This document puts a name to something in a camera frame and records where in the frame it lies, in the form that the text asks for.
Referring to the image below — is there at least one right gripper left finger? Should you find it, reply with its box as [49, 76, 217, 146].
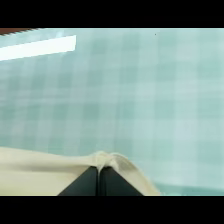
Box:
[57, 165, 99, 197]

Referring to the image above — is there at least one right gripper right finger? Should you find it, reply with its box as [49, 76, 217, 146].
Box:
[98, 165, 144, 197]

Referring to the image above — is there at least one cream garment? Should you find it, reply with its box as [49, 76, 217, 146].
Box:
[0, 146, 162, 197]

